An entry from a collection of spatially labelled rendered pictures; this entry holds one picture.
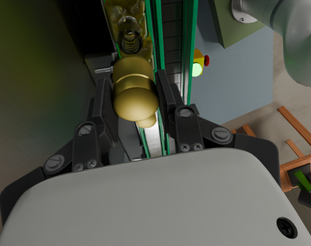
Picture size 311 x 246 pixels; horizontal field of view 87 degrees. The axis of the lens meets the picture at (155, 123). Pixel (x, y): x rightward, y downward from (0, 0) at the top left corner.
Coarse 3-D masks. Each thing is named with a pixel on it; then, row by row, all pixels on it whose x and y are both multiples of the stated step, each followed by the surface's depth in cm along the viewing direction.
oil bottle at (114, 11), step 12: (108, 0) 22; (120, 0) 21; (132, 0) 21; (144, 0) 22; (108, 12) 21; (120, 12) 21; (132, 12) 21; (144, 12) 22; (144, 24) 23; (144, 36) 24
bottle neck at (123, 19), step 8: (128, 16) 21; (120, 24) 20; (128, 24) 19; (136, 24) 20; (120, 32) 18; (128, 32) 18; (136, 32) 18; (120, 40) 19; (128, 40) 22; (136, 40) 21; (120, 48) 19; (128, 48) 20; (136, 48) 20
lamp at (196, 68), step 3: (195, 63) 57; (198, 63) 57; (195, 66) 56; (198, 66) 56; (195, 69) 56; (198, 69) 56; (201, 69) 57; (192, 72) 57; (195, 72) 57; (198, 72) 57; (192, 75) 58; (195, 75) 58
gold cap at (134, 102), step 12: (120, 60) 13; (132, 60) 13; (144, 60) 13; (120, 72) 12; (132, 72) 12; (144, 72) 12; (120, 84) 11; (132, 84) 11; (144, 84) 11; (120, 96) 11; (132, 96) 11; (144, 96) 11; (156, 96) 11; (120, 108) 12; (132, 108) 12; (144, 108) 12; (156, 108) 12; (132, 120) 13
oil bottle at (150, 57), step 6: (150, 36) 29; (144, 42) 26; (150, 42) 26; (144, 48) 25; (150, 48) 26; (120, 54) 26; (126, 54) 25; (138, 54) 25; (144, 54) 26; (150, 54) 26; (150, 60) 26
